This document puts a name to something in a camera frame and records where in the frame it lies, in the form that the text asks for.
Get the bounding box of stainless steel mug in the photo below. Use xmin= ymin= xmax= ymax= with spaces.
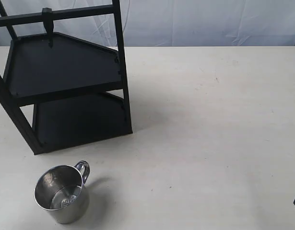
xmin=34 ymin=161 xmax=90 ymax=224

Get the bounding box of black corner shelf rack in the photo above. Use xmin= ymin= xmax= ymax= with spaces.
xmin=0 ymin=0 xmax=132 ymax=155

